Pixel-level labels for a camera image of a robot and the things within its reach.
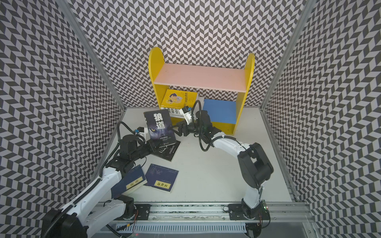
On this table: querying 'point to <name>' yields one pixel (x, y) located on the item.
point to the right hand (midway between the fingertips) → (174, 128)
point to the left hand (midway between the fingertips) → (162, 142)
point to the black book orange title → (168, 152)
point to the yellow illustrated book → (180, 99)
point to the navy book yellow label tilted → (133, 179)
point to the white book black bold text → (174, 112)
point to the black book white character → (159, 127)
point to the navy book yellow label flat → (160, 177)
